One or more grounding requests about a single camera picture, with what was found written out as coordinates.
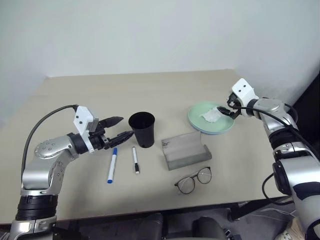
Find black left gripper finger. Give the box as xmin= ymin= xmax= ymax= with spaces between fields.
xmin=107 ymin=130 xmax=135 ymax=149
xmin=99 ymin=115 xmax=125 ymax=129

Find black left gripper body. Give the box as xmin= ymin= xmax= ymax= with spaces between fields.
xmin=87 ymin=118 xmax=112 ymax=151

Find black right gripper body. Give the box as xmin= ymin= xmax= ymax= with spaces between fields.
xmin=225 ymin=91 xmax=243 ymax=120

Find white tissue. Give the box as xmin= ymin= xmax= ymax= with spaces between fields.
xmin=198 ymin=106 xmax=223 ymax=124

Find black plastic cup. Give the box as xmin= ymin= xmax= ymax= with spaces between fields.
xmin=127 ymin=111 xmax=157 ymax=149

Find grey open glasses case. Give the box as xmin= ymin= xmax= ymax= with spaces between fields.
xmin=160 ymin=131 xmax=213 ymax=172

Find black capped white marker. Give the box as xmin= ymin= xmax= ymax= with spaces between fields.
xmin=131 ymin=146 xmax=141 ymax=175

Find light blue plate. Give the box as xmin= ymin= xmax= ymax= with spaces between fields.
xmin=188 ymin=119 xmax=235 ymax=137

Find light green plate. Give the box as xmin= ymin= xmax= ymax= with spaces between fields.
xmin=187 ymin=100 xmax=236 ymax=134

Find blue capped white marker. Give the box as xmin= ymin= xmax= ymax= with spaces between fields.
xmin=106 ymin=147 xmax=119 ymax=185

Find dark grey rounded shape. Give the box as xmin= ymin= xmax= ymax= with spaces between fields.
xmin=191 ymin=216 xmax=228 ymax=240

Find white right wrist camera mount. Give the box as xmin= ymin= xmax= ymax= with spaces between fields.
xmin=231 ymin=77 xmax=260 ymax=117

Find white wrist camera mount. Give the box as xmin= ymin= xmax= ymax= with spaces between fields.
xmin=231 ymin=77 xmax=260 ymax=117
xmin=73 ymin=105 xmax=97 ymax=153

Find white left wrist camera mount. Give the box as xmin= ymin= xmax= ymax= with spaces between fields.
xmin=73 ymin=105 xmax=97 ymax=153

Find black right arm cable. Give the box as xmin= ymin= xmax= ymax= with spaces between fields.
xmin=234 ymin=102 xmax=308 ymax=204

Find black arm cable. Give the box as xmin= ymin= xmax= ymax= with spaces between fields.
xmin=20 ymin=104 xmax=79 ymax=187
xmin=234 ymin=102 xmax=308 ymax=204

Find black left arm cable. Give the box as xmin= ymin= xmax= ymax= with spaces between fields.
xmin=20 ymin=104 xmax=79 ymax=187

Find black round frame glasses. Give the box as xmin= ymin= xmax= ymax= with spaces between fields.
xmin=173 ymin=166 xmax=213 ymax=196

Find black metal table frame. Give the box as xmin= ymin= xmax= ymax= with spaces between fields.
xmin=226 ymin=196 xmax=295 ymax=222

